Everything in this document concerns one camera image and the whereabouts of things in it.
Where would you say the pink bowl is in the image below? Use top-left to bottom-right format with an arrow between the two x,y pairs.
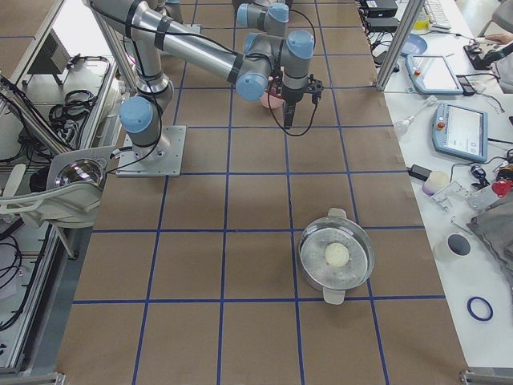
260,89 -> 284,110

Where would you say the far teach pendant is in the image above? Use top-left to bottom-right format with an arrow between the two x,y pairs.
405,55 -> 463,95

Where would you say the white steamed bun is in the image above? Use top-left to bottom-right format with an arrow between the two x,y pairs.
324,242 -> 349,267

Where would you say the shiny dome camera mount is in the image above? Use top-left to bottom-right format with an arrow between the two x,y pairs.
46,146 -> 115,189

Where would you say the black power adapter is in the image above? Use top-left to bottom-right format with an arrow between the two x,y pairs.
406,164 -> 432,181

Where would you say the grey folded cloth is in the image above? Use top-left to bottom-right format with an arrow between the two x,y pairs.
467,197 -> 513,293

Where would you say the teach pendant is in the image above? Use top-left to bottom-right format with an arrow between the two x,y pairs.
431,103 -> 488,163
405,55 -> 463,95

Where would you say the blue rubber ring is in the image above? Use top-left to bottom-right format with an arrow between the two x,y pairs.
467,296 -> 494,322

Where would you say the blue plate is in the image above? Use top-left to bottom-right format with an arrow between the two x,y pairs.
401,34 -> 427,57

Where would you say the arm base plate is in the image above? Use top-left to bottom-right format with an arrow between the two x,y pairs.
115,125 -> 187,177
185,24 -> 201,34

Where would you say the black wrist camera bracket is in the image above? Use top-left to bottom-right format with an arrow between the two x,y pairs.
305,74 -> 324,106

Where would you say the white cup dark inside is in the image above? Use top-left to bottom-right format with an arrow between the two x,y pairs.
433,233 -> 471,262

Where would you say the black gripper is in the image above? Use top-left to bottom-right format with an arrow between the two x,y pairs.
267,75 -> 282,97
281,74 -> 308,128

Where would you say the clear plastic bracket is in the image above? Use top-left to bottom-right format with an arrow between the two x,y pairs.
430,180 -> 471,212

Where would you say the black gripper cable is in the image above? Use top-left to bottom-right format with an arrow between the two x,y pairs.
267,71 -> 318,137

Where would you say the white keyboard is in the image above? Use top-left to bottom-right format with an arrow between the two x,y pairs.
423,0 -> 452,31

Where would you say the red heart-shaped object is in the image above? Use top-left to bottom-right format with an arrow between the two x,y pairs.
491,180 -> 513,198

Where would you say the purple white cup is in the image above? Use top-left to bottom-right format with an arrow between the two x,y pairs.
422,171 -> 450,196

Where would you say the clear light bulb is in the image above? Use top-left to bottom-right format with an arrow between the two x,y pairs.
394,115 -> 415,138

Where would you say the near teach pendant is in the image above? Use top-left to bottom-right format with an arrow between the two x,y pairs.
431,103 -> 488,163

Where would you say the steel steamer pot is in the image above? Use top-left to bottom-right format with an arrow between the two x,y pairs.
298,208 -> 376,305

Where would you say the aluminium frame post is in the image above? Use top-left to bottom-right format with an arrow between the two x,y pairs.
374,0 -> 424,91

